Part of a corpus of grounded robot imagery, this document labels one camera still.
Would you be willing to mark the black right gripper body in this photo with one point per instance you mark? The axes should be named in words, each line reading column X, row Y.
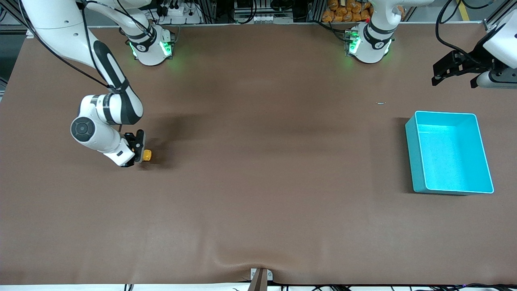
column 131, row 140

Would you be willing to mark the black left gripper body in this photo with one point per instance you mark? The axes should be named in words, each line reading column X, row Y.
column 473, row 57

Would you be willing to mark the yellow beetle toy car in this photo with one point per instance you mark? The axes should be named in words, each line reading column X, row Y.
column 147, row 155

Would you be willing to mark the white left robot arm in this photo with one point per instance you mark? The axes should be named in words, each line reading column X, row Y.
column 373, row 48

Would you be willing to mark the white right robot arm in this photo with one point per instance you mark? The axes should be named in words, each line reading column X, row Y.
column 121, row 105

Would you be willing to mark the teal plastic storage bin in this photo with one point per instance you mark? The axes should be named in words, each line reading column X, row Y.
column 452, row 161

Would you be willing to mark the orange packets pile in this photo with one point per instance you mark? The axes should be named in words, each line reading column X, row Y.
column 343, row 14

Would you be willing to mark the brown table mat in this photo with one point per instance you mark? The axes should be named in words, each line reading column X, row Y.
column 258, row 182

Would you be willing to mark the white power strip with plugs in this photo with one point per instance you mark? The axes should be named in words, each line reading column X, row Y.
column 177, row 10

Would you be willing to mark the grey metal table clamp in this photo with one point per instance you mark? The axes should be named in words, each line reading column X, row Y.
column 253, row 275

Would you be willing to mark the small white connector block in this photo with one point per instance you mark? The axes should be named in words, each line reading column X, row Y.
column 270, row 18

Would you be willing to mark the aluminium frame post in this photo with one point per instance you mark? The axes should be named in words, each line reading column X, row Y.
column 490, row 25
column 12, row 18

